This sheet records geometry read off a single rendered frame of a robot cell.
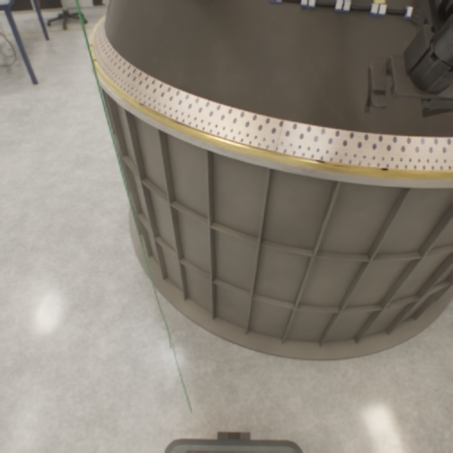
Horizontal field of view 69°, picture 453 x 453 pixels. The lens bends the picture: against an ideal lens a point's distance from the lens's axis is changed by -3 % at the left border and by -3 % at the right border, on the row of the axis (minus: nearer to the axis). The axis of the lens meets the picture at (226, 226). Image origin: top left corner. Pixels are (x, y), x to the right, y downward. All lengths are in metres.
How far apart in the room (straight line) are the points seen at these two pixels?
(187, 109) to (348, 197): 0.53
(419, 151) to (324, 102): 0.28
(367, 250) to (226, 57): 0.76
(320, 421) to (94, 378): 1.09
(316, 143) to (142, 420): 1.41
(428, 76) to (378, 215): 0.65
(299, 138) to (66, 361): 1.57
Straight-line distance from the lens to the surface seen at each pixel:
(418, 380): 2.03
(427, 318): 2.19
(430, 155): 1.02
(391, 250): 1.28
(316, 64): 0.94
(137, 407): 1.80
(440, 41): 0.50
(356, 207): 1.07
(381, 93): 0.55
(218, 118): 0.98
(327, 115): 0.94
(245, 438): 1.49
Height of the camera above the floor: 1.71
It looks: 49 degrees down
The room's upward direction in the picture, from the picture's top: 1 degrees clockwise
